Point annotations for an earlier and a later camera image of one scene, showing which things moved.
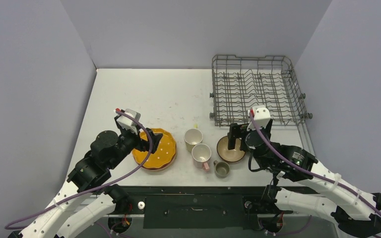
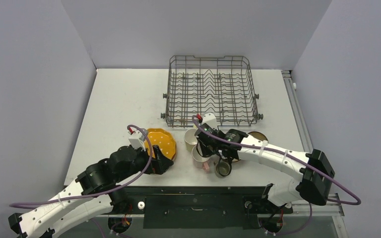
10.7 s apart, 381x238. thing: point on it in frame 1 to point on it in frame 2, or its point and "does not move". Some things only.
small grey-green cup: x=222 y=168 does not move
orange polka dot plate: x=164 y=151 does not move
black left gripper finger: x=155 y=138 to x=159 y=166
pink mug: x=201 y=153 does not move
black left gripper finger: x=151 y=134 to x=158 y=153
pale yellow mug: x=193 y=137 does not move
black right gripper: x=238 y=130 to x=207 y=144
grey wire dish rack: x=239 y=83 to x=223 y=86
